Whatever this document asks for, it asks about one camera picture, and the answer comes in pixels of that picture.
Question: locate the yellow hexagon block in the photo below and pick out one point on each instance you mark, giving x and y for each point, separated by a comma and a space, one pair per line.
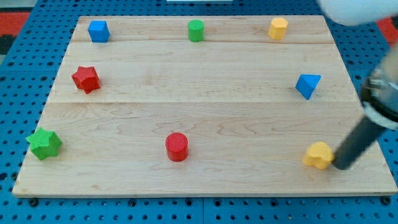
278, 28

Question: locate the green star block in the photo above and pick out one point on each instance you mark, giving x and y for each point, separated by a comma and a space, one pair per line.
44, 143

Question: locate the green cylinder block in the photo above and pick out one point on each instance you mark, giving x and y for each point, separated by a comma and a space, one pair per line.
196, 30

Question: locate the yellow heart block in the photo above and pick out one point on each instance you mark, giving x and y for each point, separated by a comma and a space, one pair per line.
319, 155

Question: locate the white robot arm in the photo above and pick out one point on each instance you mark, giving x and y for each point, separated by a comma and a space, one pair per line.
379, 90

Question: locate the red star block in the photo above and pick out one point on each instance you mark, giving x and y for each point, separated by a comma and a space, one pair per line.
86, 79

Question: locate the blue triangle block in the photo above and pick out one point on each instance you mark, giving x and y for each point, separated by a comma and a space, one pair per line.
306, 84

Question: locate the red cylinder block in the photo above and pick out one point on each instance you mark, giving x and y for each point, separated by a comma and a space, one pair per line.
176, 145

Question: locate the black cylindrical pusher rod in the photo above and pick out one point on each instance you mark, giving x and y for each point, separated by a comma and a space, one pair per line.
356, 143

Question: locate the wooden board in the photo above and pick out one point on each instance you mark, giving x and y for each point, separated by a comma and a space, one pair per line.
233, 96

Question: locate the blue cube block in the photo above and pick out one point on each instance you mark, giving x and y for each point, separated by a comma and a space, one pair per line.
98, 31

